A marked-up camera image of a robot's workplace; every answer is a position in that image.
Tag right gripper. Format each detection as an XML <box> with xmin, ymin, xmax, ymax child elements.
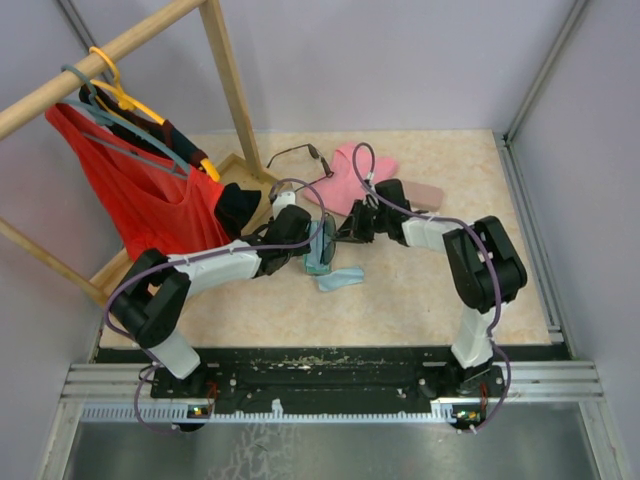
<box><xmin>332</xmin><ymin>200</ymin><xmax>390</xmax><ymax>245</ymax></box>

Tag grey glasses case green lining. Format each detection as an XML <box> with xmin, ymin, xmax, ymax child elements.
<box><xmin>303</xmin><ymin>221</ymin><xmax>331</xmax><ymax>276</ymax></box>

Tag small light blue cloth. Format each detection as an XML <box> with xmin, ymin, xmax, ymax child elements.
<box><xmin>315</xmin><ymin>267</ymin><xmax>364</xmax><ymax>292</ymax></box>

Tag thin wire-frame sunglasses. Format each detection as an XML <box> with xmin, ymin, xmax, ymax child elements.
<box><xmin>316</xmin><ymin>213</ymin><xmax>336</xmax><ymax>266</ymax></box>

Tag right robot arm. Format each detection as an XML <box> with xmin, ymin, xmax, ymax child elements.
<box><xmin>332</xmin><ymin>179</ymin><xmax>528</xmax><ymax>396</ymax></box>

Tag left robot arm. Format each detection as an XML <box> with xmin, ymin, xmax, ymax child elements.
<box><xmin>106</xmin><ymin>205</ymin><xmax>311</xmax><ymax>397</ymax></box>

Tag tortoiseshell sunglasses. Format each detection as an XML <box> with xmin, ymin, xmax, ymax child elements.
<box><xmin>266</xmin><ymin>143</ymin><xmax>335</xmax><ymax>185</ymax></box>

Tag pink folded shirt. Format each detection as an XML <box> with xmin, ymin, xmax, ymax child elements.
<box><xmin>313</xmin><ymin>142</ymin><xmax>399</xmax><ymax>216</ymax></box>

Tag wooden clothes rack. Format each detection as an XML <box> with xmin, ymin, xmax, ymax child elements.
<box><xmin>1</xmin><ymin>0</ymin><xmax>277</xmax><ymax>307</ymax></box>

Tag dark striped hanging garment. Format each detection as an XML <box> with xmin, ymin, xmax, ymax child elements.
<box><xmin>78</xmin><ymin>83</ymin><xmax>261</xmax><ymax>239</ymax></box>

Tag pink glasses case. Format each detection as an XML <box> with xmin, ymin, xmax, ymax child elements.
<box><xmin>401</xmin><ymin>180</ymin><xmax>444</xmax><ymax>212</ymax></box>

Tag red hanging shirt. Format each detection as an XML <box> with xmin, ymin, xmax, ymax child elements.
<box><xmin>45</xmin><ymin>103</ymin><xmax>232</xmax><ymax>260</ymax></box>

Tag yellow plastic hanger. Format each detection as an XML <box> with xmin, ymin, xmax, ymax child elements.
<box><xmin>89</xmin><ymin>46</ymin><xmax>220</xmax><ymax>182</ymax></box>

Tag grey-blue plastic hanger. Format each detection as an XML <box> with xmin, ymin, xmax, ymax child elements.
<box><xmin>61</xmin><ymin>64</ymin><xmax>192</xmax><ymax>177</ymax></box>

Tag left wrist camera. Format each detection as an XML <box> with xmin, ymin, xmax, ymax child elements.
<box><xmin>271</xmin><ymin>190</ymin><xmax>297</xmax><ymax>219</ymax></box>

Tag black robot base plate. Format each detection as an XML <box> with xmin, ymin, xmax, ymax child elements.
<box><xmin>94</xmin><ymin>343</ymin><xmax>506</xmax><ymax>432</ymax></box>

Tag aluminium frame rail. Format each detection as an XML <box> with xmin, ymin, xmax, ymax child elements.
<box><xmin>39</xmin><ymin>361</ymin><xmax>619</xmax><ymax>479</ymax></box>

